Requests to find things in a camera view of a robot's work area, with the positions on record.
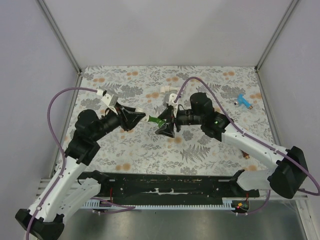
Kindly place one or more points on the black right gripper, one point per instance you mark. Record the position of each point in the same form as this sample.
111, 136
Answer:
168, 113

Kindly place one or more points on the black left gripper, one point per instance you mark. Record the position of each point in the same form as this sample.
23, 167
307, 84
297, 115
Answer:
127, 119

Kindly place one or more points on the white PVC elbow fitting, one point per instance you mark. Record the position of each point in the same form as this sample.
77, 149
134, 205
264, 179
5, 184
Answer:
145, 119

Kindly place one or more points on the green faucet chrome knob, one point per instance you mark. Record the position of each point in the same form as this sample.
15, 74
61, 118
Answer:
156, 120

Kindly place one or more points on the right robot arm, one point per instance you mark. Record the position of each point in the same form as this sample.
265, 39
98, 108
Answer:
286, 168

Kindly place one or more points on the white faucet with elbow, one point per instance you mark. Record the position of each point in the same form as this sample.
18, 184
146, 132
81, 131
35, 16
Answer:
168, 88

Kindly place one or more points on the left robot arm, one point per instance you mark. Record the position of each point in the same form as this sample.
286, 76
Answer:
47, 216

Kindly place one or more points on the floral patterned table mat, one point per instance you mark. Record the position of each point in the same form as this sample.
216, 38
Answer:
191, 152

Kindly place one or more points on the blue faucet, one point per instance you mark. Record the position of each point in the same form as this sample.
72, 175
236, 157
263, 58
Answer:
240, 100

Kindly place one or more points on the brown faucet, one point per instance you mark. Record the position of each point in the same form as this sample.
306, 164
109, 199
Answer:
245, 155

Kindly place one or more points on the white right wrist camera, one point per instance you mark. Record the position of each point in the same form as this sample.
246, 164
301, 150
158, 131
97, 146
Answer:
170, 100

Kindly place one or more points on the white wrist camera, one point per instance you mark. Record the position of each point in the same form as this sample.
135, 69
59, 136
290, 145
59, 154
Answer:
109, 98
170, 100

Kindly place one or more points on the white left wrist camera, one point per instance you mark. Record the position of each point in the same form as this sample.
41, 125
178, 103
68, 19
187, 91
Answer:
109, 98

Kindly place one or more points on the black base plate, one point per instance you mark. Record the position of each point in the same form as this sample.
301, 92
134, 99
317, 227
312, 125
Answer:
133, 188

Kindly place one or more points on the white slotted cable duct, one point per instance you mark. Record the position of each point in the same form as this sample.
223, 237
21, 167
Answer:
99, 205

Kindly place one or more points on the aluminium left corner post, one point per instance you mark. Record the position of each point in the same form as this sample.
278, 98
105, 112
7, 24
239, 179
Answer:
59, 35

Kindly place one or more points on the aluminium corner post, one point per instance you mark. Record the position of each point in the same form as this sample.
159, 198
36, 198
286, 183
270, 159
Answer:
59, 35
277, 33

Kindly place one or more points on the aluminium right corner post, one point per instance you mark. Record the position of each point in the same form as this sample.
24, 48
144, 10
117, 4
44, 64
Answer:
277, 33

